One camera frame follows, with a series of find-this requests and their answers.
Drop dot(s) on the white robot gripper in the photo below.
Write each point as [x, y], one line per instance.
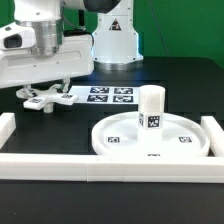
[19, 67]

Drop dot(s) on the white cross-shaped table base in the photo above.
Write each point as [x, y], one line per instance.
[45, 99]

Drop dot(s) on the white round table top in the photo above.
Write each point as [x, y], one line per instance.
[166, 136]

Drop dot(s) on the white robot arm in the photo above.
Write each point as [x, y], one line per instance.
[36, 47]

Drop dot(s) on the white sheet with markers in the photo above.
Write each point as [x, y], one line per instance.
[105, 94]

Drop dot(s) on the white left fence rail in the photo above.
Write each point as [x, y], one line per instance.
[7, 127]

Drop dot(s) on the white fence rail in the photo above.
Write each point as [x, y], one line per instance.
[93, 168]
[7, 127]
[215, 134]

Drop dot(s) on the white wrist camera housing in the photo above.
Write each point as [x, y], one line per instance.
[13, 36]

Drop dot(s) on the white front fence rail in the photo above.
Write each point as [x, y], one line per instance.
[93, 168]

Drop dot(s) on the white right fence rail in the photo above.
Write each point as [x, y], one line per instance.
[215, 134]

